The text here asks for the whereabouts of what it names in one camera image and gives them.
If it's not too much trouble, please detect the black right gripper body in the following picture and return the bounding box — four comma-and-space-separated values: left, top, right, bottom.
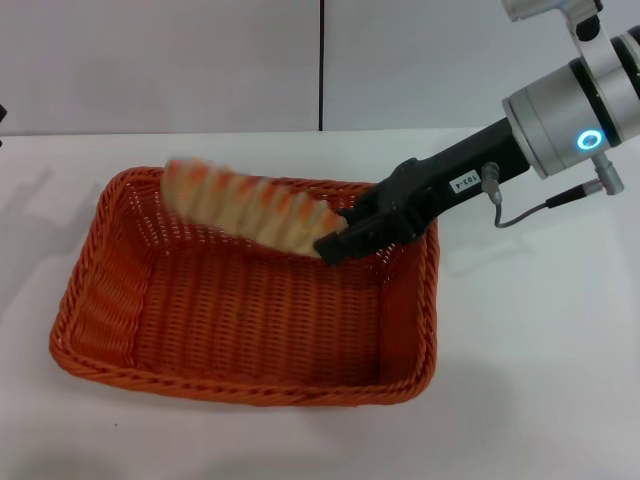
373, 118, 531, 241

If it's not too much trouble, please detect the orange woven plastic basket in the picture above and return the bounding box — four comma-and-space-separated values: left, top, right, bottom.
48, 167, 442, 407

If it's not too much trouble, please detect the striped long bread loaf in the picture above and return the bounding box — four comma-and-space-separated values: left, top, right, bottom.
162, 157, 351, 261

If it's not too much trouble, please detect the grey gripper cable with plugs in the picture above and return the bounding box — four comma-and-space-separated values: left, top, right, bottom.
481, 161, 601, 229

